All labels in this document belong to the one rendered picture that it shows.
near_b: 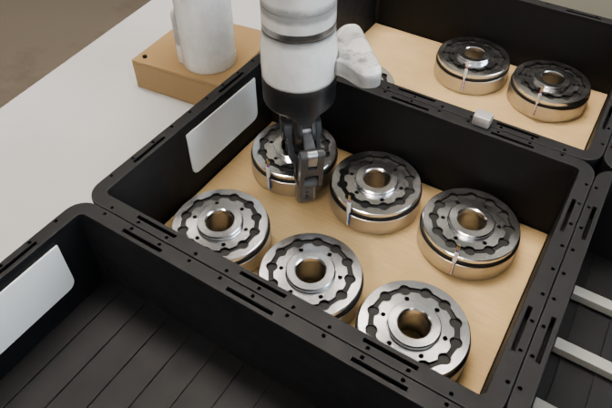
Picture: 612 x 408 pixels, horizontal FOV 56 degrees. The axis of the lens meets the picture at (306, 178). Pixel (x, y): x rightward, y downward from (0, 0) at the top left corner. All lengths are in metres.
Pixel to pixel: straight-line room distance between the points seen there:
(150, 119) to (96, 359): 0.52
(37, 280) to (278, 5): 0.32
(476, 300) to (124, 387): 0.34
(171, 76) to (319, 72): 0.51
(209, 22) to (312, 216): 0.41
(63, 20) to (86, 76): 1.72
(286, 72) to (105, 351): 0.31
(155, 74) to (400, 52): 0.42
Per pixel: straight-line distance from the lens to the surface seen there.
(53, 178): 0.96
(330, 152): 0.68
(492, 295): 0.62
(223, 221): 0.63
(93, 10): 2.91
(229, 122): 0.69
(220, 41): 0.97
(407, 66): 0.89
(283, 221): 0.65
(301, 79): 0.54
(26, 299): 0.57
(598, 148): 0.66
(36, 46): 2.72
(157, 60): 1.06
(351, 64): 0.56
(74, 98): 1.11
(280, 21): 0.52
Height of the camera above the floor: 1.32
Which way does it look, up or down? 45 degrees down
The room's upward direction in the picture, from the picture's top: straight up
